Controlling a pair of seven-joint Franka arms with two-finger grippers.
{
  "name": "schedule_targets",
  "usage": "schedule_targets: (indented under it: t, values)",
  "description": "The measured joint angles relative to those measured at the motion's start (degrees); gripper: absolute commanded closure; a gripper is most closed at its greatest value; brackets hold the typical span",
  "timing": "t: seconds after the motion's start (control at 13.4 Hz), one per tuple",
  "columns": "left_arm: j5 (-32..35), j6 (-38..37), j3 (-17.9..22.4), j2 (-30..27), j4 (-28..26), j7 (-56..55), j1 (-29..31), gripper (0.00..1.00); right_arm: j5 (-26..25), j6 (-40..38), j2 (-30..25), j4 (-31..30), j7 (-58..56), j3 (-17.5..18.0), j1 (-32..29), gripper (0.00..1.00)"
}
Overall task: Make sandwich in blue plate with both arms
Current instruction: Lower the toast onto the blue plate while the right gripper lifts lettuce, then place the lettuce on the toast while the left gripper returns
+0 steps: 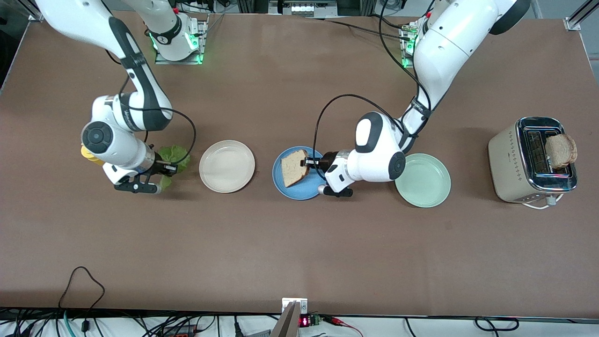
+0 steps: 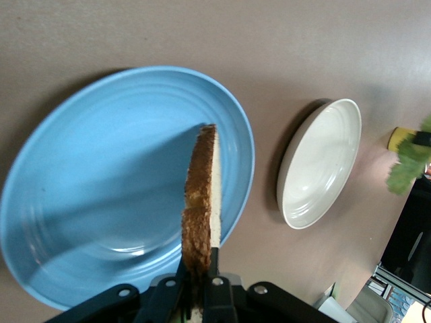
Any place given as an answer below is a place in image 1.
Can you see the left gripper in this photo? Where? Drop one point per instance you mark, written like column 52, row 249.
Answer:
column 326, row 161

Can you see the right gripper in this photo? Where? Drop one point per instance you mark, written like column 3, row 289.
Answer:
column 161, row 165

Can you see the green lettuce leaf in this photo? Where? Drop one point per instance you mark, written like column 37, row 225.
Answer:
column 180, row 154

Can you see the brown bread slice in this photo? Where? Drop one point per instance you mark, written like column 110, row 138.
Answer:
column 294, row 168
column 561, row 150

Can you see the yellow mustard squeeze bottle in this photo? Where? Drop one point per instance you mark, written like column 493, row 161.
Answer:
column 85, row 156

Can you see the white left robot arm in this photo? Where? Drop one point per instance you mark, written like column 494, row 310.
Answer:
column 379, row 150

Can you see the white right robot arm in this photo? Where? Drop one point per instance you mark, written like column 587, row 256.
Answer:
column 117, row 140

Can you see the blue round plate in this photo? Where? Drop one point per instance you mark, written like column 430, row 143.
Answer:
column 304, row 189

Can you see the beige round plate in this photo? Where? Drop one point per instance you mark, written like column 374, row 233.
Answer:
column 227, row 166

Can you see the light green round plate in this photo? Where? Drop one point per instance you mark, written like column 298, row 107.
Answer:
column 426, row 182

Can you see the metal equipment rack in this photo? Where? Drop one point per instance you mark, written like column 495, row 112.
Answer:
column 304, row 8

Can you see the small board red display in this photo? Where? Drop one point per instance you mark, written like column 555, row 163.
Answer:
column 305, row 321

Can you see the black red power strip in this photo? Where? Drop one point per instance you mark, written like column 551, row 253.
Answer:
column 180, row 332

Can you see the silver beige toaster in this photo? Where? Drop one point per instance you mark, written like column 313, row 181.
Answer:
column 507, row 164

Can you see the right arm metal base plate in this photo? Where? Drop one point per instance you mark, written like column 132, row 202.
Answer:
column 178, row 62

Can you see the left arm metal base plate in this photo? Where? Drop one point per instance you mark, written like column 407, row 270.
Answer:
column 403, row 56

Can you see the grey metal camera bracket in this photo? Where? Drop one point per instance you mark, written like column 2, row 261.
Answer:
column 288, row 323

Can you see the small aluminium corner bracket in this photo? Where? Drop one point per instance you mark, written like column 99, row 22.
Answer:
column 33, row 18

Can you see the aluminium frame profile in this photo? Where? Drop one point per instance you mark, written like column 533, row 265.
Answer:
column 573, row 23

